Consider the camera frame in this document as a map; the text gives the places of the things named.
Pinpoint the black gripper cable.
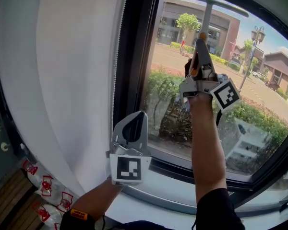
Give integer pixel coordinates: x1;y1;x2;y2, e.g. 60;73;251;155
215;109;223;127

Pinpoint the fixed window pane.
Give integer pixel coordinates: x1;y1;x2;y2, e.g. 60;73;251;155
242;166;288;210

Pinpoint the wooden slatted panel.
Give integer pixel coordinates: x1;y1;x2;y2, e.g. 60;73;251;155
0;169;45;230

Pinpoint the white squeegee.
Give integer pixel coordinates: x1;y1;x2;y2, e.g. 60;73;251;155
170;0;250;78

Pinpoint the brown building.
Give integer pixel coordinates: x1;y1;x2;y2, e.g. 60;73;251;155
156;0;240;59

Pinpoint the dark-roofed brown house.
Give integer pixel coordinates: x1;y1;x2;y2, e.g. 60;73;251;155
264;51;288;93

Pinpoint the black window frame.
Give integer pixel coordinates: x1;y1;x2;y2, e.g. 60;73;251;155
115;0;288;215

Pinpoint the green hedge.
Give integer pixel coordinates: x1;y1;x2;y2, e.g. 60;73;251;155
144;68;288;148

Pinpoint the black street lamp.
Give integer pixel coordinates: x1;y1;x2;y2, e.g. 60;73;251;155
239;25;266;91

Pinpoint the small leafy tree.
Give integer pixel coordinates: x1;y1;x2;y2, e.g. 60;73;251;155
176;12;201;45

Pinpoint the person's black shirt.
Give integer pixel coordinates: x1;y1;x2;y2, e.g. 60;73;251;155
60;188;245;230

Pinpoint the dark teal panel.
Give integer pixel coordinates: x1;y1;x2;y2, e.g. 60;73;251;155
0;63;24;194

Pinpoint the white windowsill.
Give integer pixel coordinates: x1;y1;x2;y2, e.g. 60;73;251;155
105;181;288;230

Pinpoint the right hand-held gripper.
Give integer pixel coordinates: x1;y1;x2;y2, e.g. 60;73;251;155
179;38;242;112

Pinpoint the person's right forearm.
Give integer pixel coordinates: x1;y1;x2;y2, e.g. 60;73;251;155
188;93;228;207

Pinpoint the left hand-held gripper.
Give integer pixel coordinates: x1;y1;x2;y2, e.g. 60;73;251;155
105;111;152;186

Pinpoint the person's left forearm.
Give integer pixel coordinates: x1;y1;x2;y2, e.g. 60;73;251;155
71;177;124;221

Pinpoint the clear window glass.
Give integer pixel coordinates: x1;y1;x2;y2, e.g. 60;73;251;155
140;0;288;177

